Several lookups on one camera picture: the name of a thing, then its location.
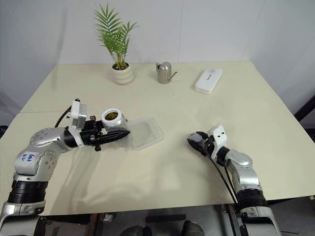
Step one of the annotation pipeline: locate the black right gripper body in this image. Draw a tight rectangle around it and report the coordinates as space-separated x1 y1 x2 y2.
202 135 216 158

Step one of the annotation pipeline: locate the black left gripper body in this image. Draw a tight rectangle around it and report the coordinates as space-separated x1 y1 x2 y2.
80 115 106 152

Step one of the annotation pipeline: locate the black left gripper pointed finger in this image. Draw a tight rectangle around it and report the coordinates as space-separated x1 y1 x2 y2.
98 131 131 146

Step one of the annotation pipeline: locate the grey jar lid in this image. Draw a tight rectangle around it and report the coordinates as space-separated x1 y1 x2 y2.
188 132 205 146

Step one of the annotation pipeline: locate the white jar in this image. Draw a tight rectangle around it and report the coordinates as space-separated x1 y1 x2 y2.
101 108 128 133

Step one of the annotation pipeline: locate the clear plastic box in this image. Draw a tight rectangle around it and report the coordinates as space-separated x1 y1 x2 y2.
127 116 165 151

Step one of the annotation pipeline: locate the white ribbed plant pot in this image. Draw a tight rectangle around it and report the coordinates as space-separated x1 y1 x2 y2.
110 61 135 86

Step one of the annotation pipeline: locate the white flat case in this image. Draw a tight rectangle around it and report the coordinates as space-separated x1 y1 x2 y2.
193 68 224 95

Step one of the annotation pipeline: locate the stainless steel watering can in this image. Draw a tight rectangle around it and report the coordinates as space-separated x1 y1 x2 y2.
155 61 178 84

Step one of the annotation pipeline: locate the dark rounded shape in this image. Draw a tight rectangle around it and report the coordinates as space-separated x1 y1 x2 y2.
120 226 152 236
181 220 206 236

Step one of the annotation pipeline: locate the green palm plant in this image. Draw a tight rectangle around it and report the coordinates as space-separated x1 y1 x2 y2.
94 2 139 70

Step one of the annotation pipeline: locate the rusty metal bar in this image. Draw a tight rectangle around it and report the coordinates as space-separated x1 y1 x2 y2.
88 213 103 236

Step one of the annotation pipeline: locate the dark slanted stand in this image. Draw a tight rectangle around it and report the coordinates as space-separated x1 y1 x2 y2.
293 93 315 145

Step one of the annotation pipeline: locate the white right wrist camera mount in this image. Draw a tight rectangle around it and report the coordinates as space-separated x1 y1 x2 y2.
206 124 232 165

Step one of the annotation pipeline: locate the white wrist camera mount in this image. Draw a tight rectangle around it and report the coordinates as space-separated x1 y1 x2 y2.
206 124 232 165
68 99 89 149

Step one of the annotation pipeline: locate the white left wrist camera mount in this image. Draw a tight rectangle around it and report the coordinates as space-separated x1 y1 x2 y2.
68 99 89 149

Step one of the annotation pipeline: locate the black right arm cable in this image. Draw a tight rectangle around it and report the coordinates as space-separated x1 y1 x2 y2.
204 141 241 204

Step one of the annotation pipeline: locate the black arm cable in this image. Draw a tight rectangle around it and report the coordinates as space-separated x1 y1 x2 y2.
54 105 73 128
204 141 241 204

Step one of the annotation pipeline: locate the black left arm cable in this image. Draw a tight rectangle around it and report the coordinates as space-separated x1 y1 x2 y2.
54 105 73 128

